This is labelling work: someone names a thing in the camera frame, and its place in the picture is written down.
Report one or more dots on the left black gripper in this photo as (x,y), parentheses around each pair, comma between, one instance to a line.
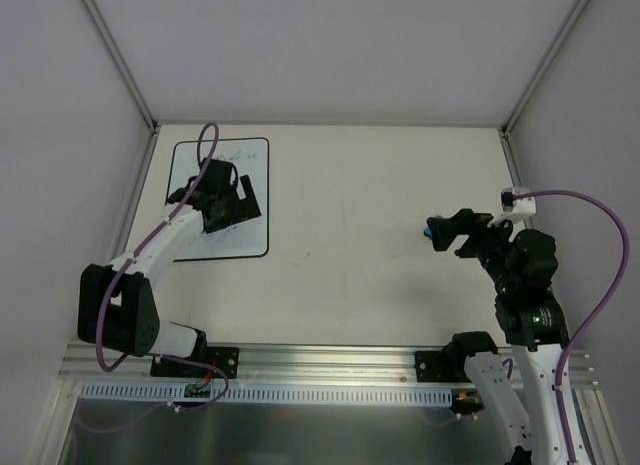
(240,208)

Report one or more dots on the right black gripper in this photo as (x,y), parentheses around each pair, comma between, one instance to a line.
(470,233)

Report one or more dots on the small black-framed whiteboard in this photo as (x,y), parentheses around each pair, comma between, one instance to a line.
(245,240)

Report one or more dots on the blue whiteboard eraser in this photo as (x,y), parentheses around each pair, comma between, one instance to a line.
(427,231)

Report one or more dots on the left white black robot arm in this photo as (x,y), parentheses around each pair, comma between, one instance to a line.
(117,309)

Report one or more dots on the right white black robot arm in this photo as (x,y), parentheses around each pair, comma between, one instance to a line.
(541,426)

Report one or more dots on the right small circuit board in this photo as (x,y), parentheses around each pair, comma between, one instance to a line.
(467,405)

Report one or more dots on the small circuit board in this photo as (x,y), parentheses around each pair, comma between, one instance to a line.
(197,390)
(467,405)

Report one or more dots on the left small circuit board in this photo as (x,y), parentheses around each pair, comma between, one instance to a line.
(197,390)

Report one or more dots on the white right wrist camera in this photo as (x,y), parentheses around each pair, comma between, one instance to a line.
(514,208)

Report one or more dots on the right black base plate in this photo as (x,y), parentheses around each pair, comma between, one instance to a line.
(438,367)

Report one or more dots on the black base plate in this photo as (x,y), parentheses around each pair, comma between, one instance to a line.
(224,358)
(438,367)

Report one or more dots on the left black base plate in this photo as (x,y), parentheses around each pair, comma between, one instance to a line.
(224,358)

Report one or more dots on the aluminium mounting rail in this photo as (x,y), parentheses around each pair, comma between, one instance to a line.
(274,364)

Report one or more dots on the white slotted cable duct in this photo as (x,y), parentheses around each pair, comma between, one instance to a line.
(412,396)

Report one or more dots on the left aluminium frame post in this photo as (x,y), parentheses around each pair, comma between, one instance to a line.
(108,41)

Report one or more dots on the aluminium frame post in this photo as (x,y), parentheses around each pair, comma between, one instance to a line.
(108,41)
(567,25)

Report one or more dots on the right aluminium frame post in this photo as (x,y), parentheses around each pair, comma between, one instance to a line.
(567,25)

